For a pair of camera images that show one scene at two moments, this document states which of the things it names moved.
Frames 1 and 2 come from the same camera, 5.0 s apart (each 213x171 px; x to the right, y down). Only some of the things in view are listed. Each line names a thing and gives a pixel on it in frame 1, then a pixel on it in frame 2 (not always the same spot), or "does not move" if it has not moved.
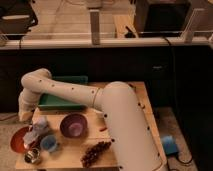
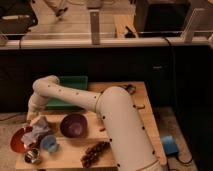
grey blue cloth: x=39 y=125 does not move
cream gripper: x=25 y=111 to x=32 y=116
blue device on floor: x=169 y=145 does not move
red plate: x=17 y=142 does not move
